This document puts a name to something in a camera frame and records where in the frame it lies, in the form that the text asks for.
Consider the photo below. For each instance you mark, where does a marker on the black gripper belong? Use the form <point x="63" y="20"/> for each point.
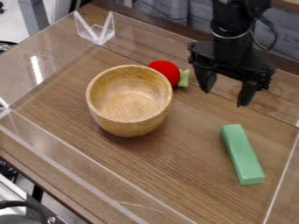
<point x="232" y="57"/>

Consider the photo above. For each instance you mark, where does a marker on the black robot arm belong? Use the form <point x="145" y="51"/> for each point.
<point x="235" y="16"/>

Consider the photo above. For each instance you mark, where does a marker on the red plush fruit green leaf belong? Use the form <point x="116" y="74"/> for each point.
<point x="175" y="75"/>

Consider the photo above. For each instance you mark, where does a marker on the wooden bowl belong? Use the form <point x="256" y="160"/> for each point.
<point x="128" y="99"/>

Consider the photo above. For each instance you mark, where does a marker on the green rectangular block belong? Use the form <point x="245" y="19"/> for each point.
<point x="243" y="156"/>

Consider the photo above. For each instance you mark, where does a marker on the clear acrylic corner bracket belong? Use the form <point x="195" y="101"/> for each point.
<point x="95" y="33"/>

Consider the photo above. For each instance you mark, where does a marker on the clear acrylic tray wall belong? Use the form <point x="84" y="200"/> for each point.
<point x="99" y="195"/>

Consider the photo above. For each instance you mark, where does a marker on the black metal bracket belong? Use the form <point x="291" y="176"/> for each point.
<point x="40" y="213"/>

